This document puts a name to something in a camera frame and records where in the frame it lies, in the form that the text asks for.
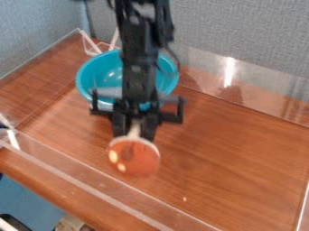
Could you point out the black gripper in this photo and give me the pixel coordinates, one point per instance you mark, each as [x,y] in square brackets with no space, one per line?
[124,110]

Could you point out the brown toy mushroom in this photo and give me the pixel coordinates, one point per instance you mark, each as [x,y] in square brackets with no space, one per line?
[132,155]

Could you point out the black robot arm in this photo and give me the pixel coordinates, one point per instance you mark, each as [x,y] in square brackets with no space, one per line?
[145,31]

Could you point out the blue plastic bowl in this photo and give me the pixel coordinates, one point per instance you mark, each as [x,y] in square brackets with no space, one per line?
[100,72]

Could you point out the clear acrylic front barrier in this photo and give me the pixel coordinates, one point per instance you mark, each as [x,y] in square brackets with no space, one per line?
[44,168]

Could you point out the clear acrylic barrier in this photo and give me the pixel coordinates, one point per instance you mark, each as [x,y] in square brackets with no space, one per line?
[44,168]
[266,90]

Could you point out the clear acrylic back barrier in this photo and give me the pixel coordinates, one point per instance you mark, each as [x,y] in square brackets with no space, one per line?
[266,90]

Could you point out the clear acrylic corner bracket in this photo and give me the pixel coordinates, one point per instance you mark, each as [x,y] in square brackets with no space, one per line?
[92,48]

